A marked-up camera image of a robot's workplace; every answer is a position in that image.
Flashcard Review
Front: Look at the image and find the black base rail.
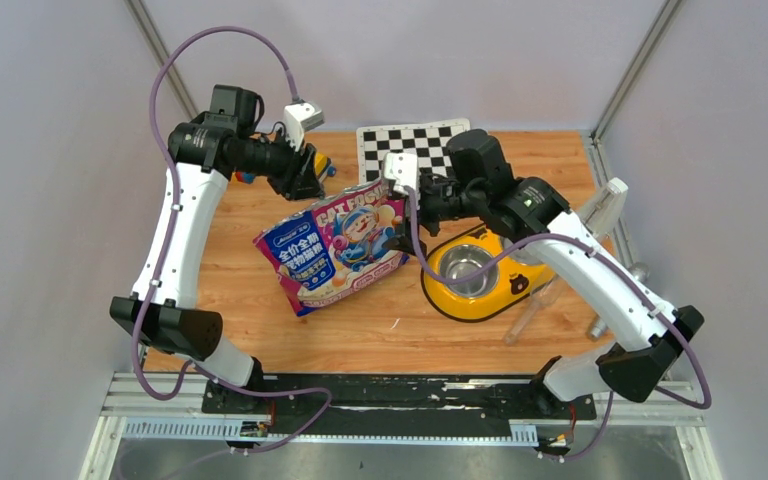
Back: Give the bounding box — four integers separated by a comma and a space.
102, 370, 703, 448

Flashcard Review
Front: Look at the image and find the pink pet food bag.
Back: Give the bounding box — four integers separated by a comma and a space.
253, 180, 408, 317

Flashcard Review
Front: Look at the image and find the silver microphone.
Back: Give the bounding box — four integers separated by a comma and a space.
586, 262, 652, 342

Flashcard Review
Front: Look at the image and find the black white chessboard mat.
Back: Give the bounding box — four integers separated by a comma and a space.
356, 118, 471, 184

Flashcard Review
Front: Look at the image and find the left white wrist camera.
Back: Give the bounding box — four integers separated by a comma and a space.
282, 101, 325, 151

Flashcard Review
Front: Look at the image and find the toy block car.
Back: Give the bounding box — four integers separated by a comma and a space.
314, 153, 337, 182

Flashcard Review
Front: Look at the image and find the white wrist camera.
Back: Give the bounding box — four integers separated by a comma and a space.
381, 152, 419, 196
282, 101, 325, 151

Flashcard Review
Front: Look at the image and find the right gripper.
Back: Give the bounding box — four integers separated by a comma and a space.
382, 176, 484, 257

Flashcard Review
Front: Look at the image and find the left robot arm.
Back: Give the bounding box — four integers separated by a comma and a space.
109, 85, 324, 413

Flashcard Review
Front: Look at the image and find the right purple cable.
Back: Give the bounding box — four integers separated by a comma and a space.
402, 185, 713, 463

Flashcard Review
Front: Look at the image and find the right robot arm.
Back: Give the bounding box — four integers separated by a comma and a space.
381, 129, 713, 418

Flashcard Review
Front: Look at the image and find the yellow double pet bowl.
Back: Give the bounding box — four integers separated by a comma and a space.
420, 224, 568, 323

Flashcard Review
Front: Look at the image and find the clear plastic scoop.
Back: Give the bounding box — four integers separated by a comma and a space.
502, 275, 567, 345

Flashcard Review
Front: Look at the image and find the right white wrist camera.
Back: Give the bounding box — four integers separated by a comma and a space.
381, 152, 419, 196

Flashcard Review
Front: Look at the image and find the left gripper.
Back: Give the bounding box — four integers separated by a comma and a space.
232, 125, 325, 202

